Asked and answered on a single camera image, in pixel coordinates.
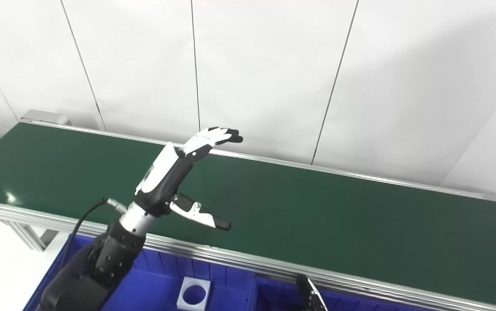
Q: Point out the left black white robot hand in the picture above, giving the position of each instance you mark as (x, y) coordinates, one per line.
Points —
(163, 177)

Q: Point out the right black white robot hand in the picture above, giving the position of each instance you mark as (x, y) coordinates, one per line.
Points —
(313, 302)

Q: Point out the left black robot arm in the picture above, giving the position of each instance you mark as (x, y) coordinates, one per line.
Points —
(105, 259)

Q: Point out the blue plastic bin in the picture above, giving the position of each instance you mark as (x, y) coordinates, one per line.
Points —
(274, 298)
(157, 285)

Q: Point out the green conveyor belt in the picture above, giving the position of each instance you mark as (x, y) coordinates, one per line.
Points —
(317, 224)
(230, 258)

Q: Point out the white square part round hole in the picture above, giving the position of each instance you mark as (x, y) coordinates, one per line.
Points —
(196, 281)

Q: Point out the grey conveyor end box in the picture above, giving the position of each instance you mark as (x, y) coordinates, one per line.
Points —
(45, 116)

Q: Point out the aluminium conveyor leg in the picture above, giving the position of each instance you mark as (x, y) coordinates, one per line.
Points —
(27, 235)

